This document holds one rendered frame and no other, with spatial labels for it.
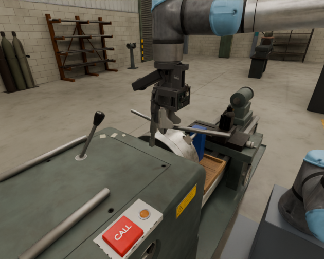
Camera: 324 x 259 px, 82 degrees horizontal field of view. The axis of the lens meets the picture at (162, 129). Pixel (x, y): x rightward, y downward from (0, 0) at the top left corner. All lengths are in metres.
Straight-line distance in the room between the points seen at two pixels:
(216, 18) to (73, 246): 0.52
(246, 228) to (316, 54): 14.00
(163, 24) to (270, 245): 0.73
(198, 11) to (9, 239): 0.59
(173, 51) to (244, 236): 0.92
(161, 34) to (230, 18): 0.14
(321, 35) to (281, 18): 14.19
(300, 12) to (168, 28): 0.27
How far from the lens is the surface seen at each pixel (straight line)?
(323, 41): 14.76
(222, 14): 0.42
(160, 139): 0.77
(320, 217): 0.54
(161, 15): 0.47
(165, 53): 0.47
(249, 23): 0.55
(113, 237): 0.44
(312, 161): 0.65
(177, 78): 0.48
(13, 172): 0.70
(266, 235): 0.78
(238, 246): 1.08
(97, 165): 0.63
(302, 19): 0.54
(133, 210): 0.48
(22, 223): 0.55
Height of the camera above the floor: 1.63
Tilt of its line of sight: 28 degrees down
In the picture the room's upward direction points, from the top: straight up
